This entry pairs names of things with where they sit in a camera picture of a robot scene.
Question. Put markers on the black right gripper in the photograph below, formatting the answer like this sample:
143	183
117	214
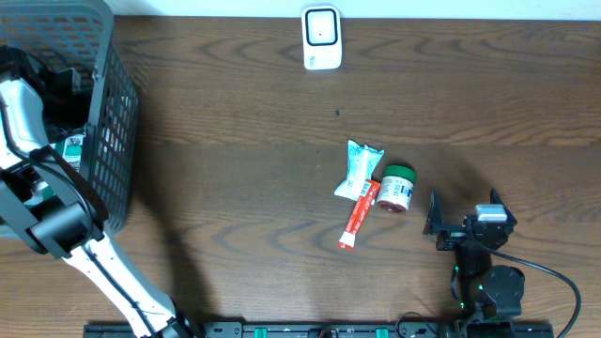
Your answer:
454	234

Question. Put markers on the green lid white jar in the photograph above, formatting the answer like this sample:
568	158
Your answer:
396	188

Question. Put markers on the red white sachet stick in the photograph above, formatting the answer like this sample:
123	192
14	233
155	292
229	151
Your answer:
360	211

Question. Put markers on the light green wipes packet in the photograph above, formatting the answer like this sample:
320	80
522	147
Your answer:
362	160

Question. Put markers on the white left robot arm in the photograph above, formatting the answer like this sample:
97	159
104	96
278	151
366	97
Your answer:
49	205

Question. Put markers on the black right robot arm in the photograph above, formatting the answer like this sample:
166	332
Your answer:
486	292

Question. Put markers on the white barcode scanner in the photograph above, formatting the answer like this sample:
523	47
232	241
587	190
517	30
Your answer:
321	38

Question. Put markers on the green white 3M package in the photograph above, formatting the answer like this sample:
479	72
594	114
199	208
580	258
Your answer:
71	150

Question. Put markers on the grey plastic mesh basket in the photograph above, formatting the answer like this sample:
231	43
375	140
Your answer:
79	35

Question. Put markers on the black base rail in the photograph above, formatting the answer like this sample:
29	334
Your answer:
406	329

